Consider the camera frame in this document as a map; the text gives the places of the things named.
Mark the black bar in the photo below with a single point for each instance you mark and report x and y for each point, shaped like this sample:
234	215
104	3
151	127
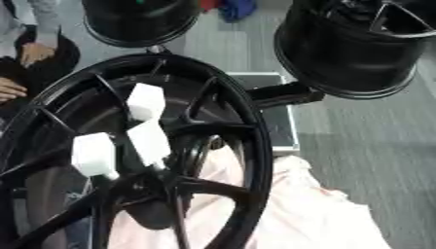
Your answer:
284	94

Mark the black wheel rim with spokes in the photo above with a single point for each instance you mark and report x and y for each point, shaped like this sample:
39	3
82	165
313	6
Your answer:
349	48

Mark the person's hand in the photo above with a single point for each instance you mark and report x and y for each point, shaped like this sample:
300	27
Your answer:
35	53
10	89

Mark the red cloth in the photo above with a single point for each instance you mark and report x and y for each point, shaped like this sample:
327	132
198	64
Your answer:
209	4

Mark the black spoked wheel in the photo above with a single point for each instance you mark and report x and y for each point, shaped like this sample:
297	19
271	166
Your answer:
258	152

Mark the blue cloth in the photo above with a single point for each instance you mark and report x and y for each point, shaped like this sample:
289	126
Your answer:
237	9

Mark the pale pink cloth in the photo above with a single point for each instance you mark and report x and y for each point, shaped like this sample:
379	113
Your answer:
318	210

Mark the person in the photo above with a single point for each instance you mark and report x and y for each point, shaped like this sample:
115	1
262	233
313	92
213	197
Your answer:
42	13

